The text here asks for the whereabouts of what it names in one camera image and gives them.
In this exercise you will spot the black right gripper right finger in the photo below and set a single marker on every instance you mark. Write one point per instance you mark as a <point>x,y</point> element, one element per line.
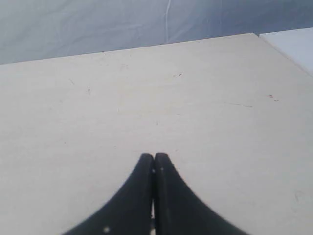
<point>178,210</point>

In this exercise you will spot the grey fabric backdrop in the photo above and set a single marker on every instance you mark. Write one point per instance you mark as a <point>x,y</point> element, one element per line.
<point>40,29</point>

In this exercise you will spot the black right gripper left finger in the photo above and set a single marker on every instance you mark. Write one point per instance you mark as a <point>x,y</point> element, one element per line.
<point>128,212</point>

